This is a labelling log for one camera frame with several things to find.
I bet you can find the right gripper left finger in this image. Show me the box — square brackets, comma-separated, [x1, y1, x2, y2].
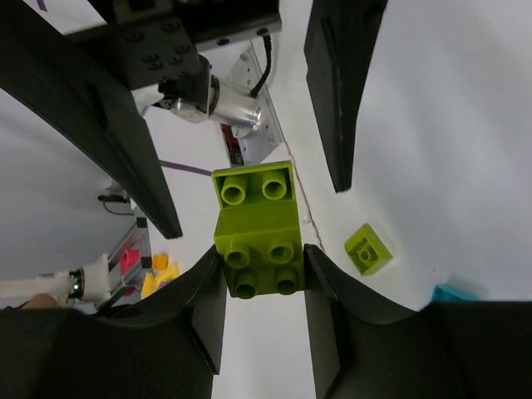
[1, 249, 227, 398]

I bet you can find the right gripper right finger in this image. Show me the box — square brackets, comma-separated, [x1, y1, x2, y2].
[303, 244, 531, 398]

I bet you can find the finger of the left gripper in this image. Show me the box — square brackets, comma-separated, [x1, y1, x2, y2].
[303, 0, 387, 192]

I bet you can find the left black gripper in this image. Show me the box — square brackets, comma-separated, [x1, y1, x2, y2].
[1, 1, 282, 239]

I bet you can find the lime lego brick front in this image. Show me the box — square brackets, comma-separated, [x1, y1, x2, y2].
[344, 223, 393, 277]

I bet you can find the small cyan lego brick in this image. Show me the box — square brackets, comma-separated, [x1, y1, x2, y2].
[430, 283, 479, 303]

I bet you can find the lime green lego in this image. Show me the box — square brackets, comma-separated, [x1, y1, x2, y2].
[212, 160, 306, 299]

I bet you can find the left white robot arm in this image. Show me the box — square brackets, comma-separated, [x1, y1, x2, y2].
[1, 1, 387, 239]

